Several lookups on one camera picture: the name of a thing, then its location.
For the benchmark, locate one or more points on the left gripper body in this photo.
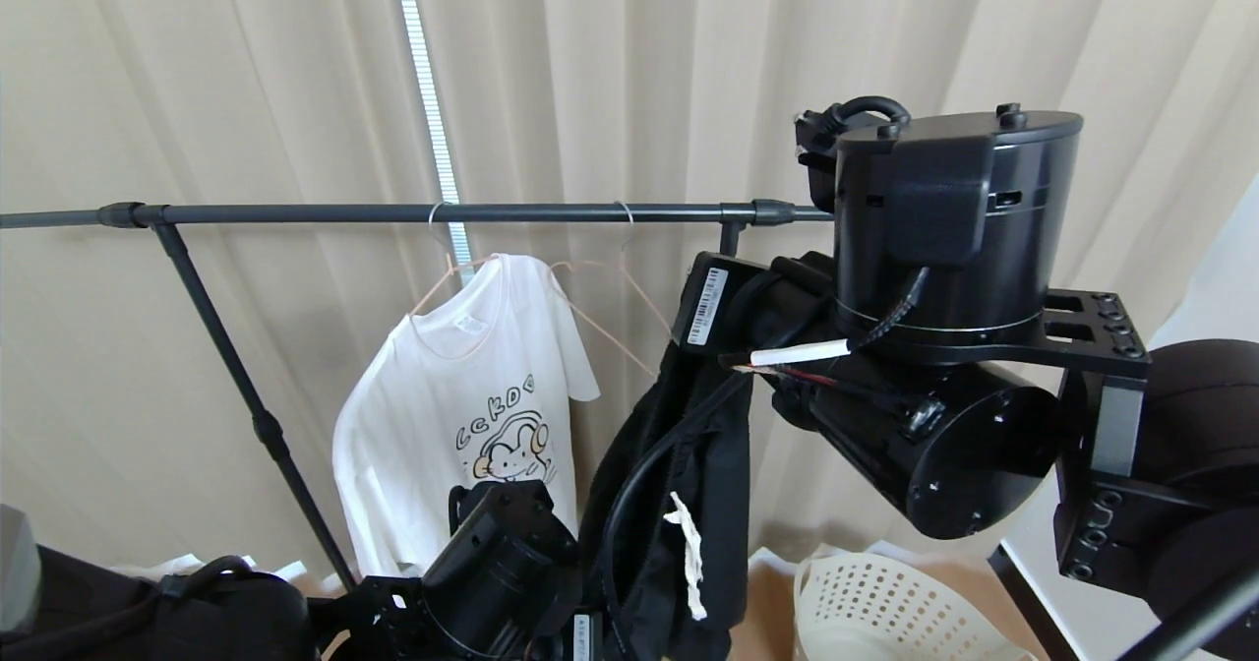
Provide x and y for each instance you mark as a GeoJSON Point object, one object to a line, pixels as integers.
{"type": "Point", "coordinates": [575, 641]}

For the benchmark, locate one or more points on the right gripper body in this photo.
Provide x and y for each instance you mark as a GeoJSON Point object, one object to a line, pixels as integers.
{"type": "Point", "coordinates": [757, 302]}

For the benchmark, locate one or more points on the black garment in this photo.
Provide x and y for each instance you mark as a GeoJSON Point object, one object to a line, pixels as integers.
{"type": "Point", "coordinates": [679, 464]}

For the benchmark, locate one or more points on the white printed shirt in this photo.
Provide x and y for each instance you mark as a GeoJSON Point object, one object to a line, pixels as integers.
{"type": "Point", "coordinates": [443, 415]}

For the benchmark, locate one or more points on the pink clothes hanger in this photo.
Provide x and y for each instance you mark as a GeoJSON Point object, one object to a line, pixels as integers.
{"type": "Point", "coordinates": [630, 228]}
{"type": "Point", "coordinates": [430, 294]}

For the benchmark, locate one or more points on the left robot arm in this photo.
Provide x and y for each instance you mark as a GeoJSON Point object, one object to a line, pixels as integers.
{"type": "Point", "coordinates": [98, 622]}

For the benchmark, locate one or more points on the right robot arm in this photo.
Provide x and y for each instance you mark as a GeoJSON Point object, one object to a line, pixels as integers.
{"type": "Point", "coordinates": [944, 248]}

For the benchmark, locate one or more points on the white laundry basket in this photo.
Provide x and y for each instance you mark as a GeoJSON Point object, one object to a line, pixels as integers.
{"type": "Point", "coordinates": [814, 631]}

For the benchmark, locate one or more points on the black clothes rack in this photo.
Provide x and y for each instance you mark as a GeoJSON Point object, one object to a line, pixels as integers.
{"type": "Point", "coordinates": [295, 213]}

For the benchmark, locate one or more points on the beige curtain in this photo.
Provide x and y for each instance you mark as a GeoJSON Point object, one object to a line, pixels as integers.
{"type": "Point", "coordinates": [246, 81]}

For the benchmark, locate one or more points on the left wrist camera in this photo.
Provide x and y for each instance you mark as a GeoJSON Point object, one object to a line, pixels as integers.
{"type": "Point", "coordinates": [511, 513]}

